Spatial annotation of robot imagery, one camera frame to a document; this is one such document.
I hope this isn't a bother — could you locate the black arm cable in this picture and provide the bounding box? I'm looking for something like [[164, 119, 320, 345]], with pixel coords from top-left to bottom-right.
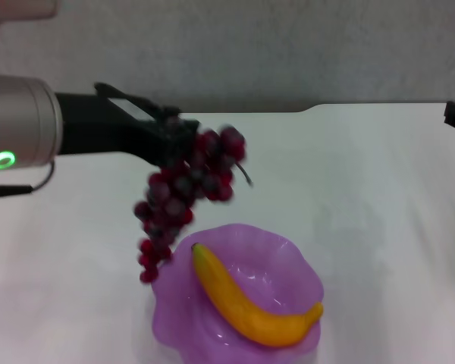
[[0, 160, 56, 199]]

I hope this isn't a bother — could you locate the yellow banana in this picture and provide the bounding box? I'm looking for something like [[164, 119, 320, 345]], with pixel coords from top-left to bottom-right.
[[190, 242, 325, 348]]

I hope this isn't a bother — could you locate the red grape bunch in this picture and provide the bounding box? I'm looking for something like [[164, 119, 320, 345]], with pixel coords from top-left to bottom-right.
[[133, 124, 254, 284]]

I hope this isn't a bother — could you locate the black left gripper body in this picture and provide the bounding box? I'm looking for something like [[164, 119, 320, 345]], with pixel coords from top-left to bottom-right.
[[54, 92, 161, 161]]

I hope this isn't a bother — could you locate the purple wavy plastic bowl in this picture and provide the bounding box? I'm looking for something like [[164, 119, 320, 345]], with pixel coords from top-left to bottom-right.
[[151, 223, 325, 364]]

